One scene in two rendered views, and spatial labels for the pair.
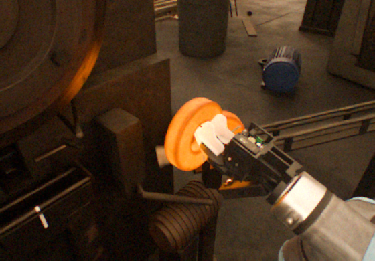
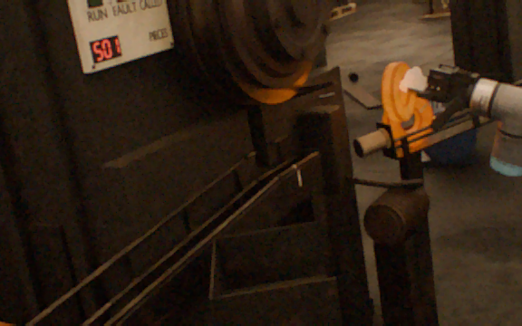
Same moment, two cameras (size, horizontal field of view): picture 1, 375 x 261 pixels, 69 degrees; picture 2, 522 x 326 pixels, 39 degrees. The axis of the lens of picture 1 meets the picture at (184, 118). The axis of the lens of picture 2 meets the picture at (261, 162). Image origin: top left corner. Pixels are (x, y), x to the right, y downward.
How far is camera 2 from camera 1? 1.50 m
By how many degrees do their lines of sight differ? 19
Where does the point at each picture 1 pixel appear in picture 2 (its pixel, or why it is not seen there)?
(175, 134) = (389, 82)
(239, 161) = (439, 85)
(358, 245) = not seen: outside the picture
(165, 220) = (383, 203)
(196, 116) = (399, 70)
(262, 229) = (488, 294)
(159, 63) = (333, 70)
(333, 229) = (507, 94)
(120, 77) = (311, 79)
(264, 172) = (458, 87)
